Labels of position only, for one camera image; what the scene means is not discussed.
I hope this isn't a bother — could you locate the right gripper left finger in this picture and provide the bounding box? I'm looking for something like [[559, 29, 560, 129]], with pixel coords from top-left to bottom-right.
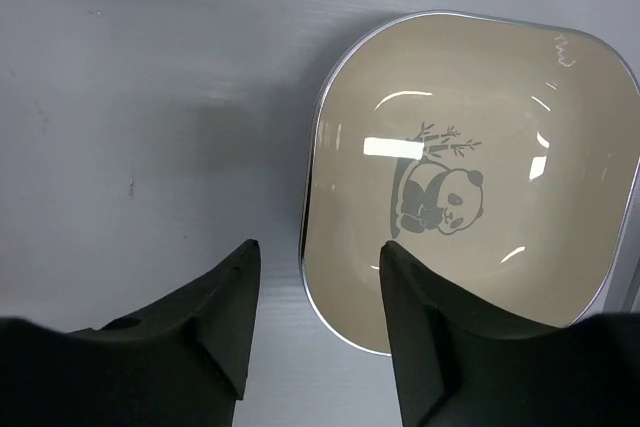
[[1, 239, 261, 426]]

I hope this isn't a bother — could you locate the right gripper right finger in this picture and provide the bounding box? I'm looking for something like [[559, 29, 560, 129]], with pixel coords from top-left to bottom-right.
[[379, 241, 639, 426]]

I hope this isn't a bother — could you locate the cream square panda bowl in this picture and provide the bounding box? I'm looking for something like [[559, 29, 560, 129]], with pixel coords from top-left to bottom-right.
[[299, 11, 639, 356]]

